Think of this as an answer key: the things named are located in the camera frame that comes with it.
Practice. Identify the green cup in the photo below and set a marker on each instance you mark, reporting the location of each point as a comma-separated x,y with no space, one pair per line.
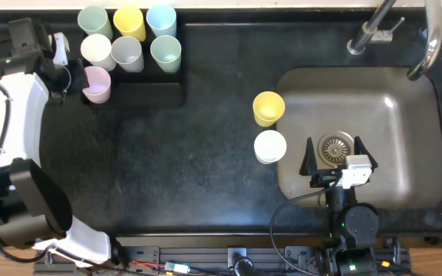
166,53
95,22

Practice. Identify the grey cup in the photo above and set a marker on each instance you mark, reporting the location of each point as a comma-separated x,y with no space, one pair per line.
127,53

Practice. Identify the steel tap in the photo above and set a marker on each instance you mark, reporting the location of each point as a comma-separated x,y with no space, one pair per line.
434,42

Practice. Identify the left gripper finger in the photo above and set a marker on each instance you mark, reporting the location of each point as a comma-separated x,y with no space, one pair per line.
79,74

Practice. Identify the yellow cup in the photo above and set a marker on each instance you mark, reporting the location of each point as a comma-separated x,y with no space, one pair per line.
129,23
268,108

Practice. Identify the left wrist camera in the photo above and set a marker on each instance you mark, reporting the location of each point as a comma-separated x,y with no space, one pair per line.
60,48

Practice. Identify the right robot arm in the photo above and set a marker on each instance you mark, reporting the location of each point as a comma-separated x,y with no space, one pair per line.
361,222

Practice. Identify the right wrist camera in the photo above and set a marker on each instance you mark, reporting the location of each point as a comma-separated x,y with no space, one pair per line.
355,170

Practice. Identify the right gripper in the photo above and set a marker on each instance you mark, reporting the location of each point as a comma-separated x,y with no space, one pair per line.
322,179

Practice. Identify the white cup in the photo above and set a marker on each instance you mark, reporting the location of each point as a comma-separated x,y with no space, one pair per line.
97,51
269,146

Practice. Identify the steel sink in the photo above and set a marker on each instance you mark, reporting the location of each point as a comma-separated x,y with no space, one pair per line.
397,134

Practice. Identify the black tray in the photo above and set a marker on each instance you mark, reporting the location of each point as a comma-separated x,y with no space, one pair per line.
148,96

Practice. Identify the mounting rail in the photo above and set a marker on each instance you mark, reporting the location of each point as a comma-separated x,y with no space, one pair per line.
205,255

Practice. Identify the pink cup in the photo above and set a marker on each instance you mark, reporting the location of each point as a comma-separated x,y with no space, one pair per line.
97,84

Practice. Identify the blue cup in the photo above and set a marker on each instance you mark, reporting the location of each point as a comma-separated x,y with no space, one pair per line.
161,20

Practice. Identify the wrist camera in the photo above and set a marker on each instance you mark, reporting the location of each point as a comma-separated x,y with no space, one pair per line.
60,48
355,170

